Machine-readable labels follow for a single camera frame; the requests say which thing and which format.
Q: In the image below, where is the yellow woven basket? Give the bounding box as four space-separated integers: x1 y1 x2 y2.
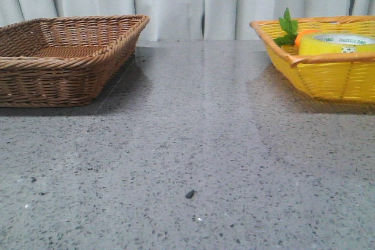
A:
250 20 374 103

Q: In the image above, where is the brown wicker basket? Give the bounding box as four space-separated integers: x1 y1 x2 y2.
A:
1 15 149 108

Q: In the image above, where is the small black debris chip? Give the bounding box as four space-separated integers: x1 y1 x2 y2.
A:
185 190 195 199

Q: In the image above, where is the yellow tape roll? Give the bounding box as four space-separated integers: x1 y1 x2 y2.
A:
298 33 374 55

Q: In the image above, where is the orange toy carrot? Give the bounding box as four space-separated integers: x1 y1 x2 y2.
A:
274 8 319 49

